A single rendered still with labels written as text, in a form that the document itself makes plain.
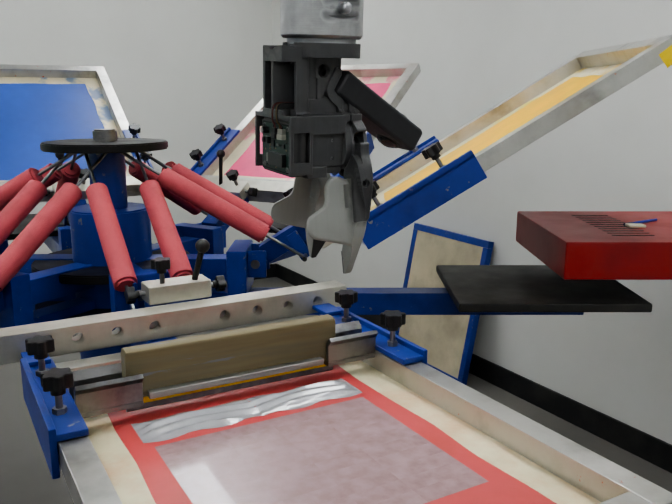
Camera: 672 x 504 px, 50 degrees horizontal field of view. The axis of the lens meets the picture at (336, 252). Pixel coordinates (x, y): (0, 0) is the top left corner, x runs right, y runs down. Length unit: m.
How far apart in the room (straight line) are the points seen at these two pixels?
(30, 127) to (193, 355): 1.87
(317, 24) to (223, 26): 4.93
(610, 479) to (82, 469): 0.63
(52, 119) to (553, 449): 2.36
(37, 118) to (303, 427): 2.09
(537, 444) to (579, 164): 2.31
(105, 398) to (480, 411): 0.54
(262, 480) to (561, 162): 2.55
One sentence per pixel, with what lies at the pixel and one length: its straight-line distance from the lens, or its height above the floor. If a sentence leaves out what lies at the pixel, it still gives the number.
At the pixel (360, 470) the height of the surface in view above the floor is 0.96.
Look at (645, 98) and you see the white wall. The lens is 3.02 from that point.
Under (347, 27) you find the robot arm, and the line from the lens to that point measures 0.65.
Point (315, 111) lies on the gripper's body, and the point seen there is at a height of 1.42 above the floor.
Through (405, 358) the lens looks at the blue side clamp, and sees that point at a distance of 1.21.
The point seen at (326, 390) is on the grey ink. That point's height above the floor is 0.96.
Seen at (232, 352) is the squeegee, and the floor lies 1.03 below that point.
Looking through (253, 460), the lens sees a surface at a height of 0.96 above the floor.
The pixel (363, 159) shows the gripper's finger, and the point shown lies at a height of 1.37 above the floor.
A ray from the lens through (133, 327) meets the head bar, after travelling 1.35.
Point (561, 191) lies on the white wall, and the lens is 3.29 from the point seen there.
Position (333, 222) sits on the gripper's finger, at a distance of 0.66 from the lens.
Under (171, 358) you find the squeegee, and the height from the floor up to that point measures 1.04.
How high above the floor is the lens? 1.43
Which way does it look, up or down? 12 degrees down
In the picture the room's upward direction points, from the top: straight up
